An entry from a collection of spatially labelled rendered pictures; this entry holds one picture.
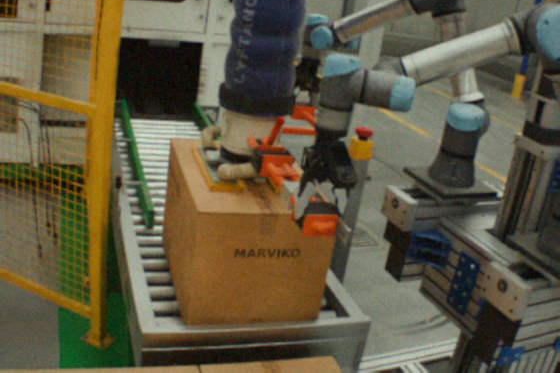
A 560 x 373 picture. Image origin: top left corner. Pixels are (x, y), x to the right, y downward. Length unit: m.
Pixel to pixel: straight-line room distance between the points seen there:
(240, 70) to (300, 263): 0.57
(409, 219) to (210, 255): 0.58
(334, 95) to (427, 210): 0.69
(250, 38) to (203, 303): 0.75
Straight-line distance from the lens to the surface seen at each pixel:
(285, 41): 1.76
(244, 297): 1.79
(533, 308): 1.56
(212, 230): 1.66
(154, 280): 2.10
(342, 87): 1.26
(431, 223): 1.89
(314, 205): 1.37
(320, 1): 11.51
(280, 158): 1.63
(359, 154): 2.29
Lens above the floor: 1.62
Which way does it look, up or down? 19 degrees down
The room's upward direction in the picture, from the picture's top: 9 degrees clockwise
